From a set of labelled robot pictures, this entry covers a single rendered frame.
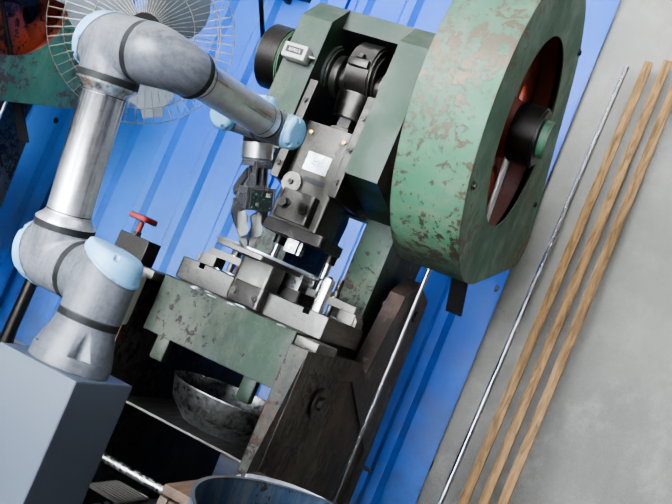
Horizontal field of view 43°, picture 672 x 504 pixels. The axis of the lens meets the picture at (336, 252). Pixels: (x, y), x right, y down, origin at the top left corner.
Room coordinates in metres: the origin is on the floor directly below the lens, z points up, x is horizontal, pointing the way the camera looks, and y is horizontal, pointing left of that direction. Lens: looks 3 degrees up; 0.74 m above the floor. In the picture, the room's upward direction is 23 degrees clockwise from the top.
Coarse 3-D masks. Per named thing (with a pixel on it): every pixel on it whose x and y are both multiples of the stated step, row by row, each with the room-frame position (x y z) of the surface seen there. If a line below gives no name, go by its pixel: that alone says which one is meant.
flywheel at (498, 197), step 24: (552, 48) 2.24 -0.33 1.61; (528, 72) 2.22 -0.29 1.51; (552, 72) 2.31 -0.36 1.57; (528, 96) 2.31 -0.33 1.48; (552, 96) 2.38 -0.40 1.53; (528, 120) 2.06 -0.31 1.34; (504, 144) 2.10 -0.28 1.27; (528, 144) 2.06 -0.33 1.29; (504, 168) 2.15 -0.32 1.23; (528, 168) 2.45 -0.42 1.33; (504, 192) 2.40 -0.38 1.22; (504, 216) 2.40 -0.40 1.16
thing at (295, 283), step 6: (288, 276) 2.24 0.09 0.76; (294, 276) 2.24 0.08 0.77; (300, 276) 2.23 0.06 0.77; (306, 276) 2.25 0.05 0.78; (282, 282) 2.25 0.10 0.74; (288, 282) 2.24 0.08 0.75; (294, 282) 2.24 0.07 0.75; (300, 282) 2.23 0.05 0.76; (306, 282) 2.26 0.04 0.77; (312, 282) 2.30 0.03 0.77; (294, 288) 2.23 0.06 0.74; (300, 288) 2.24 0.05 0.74; (306, 288) 2.28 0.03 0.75
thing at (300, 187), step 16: (320, 128) 2.24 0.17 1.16; (336, 128) 2.27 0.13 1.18; (304, 144) 2.25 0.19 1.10; (320, 144) 2.23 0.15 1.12; (336, 144) 2.21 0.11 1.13; (304, 160) 2.24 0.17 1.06; (320, 160) 2.22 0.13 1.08; (336, 160) 2.21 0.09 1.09; (288, 176) 2.23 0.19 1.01; (304, 176) 2.23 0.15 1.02; (320, 176) 2.22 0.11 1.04; (288, 192) 2.21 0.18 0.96; (304, 192) 2.23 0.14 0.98; (320, 192) 2.21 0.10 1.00; (288, 208) 2.20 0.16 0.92; (304, 208) 2.17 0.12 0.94; (320, 208) 2.20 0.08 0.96; (336, 208) 2.26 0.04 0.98; (304, 224) 2.18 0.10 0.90; (320, 224) 2.20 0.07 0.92; (336, 224) 2.30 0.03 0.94
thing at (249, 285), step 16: (224, 240) 2.04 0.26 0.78; (256, 256) 2.01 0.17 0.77; (240, 272) 2.15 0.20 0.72; (256, 272) 2.13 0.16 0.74; (272, 272) 2.12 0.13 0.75; (288, 272) 2.15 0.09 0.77; (240, 288) 2.14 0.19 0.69; (256, 288) 2.13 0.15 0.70; (272, 288) 2.15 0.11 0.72; (256, 304) 2.12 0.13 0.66
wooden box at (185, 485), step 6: (258, 474) 1.80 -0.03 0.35; (264, 474) 1.82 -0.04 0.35; (192, 480) 1.55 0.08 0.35; (168, 486) 1.46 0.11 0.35; (174, 486) 1.46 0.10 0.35; (180, 486) 1.48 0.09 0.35; (186, 486) 1.49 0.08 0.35; (162, 492) 1.46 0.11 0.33; (168, 492) 1.45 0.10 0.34; (174, 492) 1.45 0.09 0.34; (180, 492) 1.45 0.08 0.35; (186, 492) 1.46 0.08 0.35; (162, 498) 1.46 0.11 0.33; (168, 498) 1.46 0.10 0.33; (174, 498) 1.45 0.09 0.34; (180, 498) 1.45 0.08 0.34; (186, 498) 1.44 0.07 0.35
